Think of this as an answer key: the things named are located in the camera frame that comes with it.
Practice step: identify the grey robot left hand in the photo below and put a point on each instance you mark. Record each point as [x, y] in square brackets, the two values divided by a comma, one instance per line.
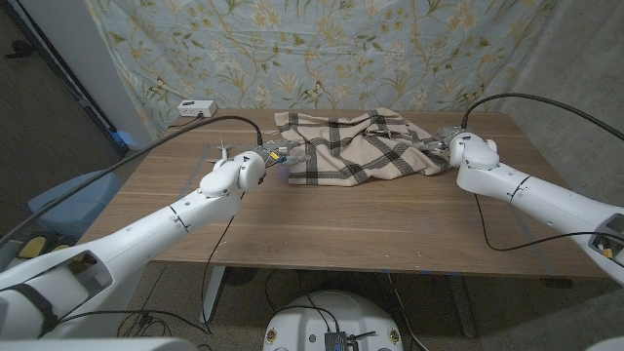
[283, 155]

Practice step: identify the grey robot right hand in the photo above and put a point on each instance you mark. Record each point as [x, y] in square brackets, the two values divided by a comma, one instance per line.
[441, 141]

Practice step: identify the beige plaid fringed scarf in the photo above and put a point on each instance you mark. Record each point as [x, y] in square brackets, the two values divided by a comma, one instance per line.
[356, 146]

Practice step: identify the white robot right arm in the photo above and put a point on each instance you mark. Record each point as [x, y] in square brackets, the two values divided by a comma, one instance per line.
[536, 195]

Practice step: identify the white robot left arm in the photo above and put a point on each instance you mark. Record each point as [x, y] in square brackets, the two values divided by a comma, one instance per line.
[146, 244]

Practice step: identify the white toy plane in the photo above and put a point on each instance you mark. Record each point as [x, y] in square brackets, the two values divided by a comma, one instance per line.
[223, 152]

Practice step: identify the white power strip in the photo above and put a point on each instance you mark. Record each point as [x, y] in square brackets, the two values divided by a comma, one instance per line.
[196, 108]

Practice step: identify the floral printed backdrop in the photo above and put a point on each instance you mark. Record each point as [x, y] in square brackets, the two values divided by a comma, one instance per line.
[317, 53]

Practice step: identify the small blue floor object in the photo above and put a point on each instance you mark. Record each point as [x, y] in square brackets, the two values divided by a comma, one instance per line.
[126, 139]

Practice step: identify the white table leg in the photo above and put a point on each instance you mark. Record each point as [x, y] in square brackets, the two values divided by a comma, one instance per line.
[213, 297]

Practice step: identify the grey table leg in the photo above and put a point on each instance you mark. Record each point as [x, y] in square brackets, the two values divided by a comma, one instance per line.
[463, 307]

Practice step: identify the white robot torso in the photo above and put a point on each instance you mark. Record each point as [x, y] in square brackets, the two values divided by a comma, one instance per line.
[302, 322]

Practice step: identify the small black torso device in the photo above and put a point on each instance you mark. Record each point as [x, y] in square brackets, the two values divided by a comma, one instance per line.
[336, 341]

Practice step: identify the blue padded stool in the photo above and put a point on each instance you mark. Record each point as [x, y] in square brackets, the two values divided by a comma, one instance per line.
[73, 205]

